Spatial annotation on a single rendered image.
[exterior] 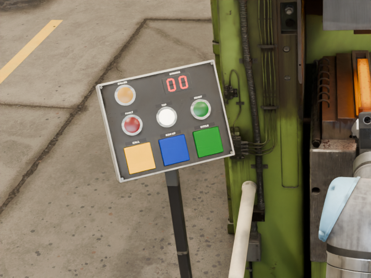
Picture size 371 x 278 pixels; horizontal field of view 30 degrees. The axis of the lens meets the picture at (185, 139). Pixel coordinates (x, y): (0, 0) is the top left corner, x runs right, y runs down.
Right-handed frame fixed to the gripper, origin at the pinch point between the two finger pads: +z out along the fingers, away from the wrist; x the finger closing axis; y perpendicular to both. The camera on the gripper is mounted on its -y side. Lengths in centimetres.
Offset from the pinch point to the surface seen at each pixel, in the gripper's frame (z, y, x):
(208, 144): -9.3, 4.1, -43.9
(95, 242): 56, 106, -114
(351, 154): 1.3, 14.4, -3.8
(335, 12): 7.8, -27.7, -9.3
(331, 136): 7.3, 12.1, -9.6
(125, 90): -8, -13, -66
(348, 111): 10.9, 5.6, -4.8
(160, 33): 281, 109, -129
